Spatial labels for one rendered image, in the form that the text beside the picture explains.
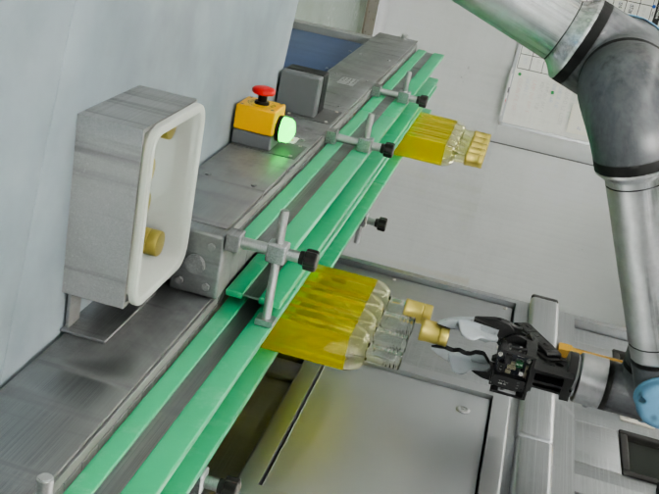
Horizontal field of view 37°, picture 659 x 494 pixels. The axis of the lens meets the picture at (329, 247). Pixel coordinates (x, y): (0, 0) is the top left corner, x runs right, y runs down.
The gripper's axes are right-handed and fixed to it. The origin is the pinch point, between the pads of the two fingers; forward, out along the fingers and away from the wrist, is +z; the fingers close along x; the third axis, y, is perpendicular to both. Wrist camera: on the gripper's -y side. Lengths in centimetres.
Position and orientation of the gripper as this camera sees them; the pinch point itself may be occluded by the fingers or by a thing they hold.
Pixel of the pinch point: (443, 334)
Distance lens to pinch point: 154.1
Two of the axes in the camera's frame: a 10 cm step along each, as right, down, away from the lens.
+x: -1.8, 9.1, 3.6
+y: -2.2, 3.2, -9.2
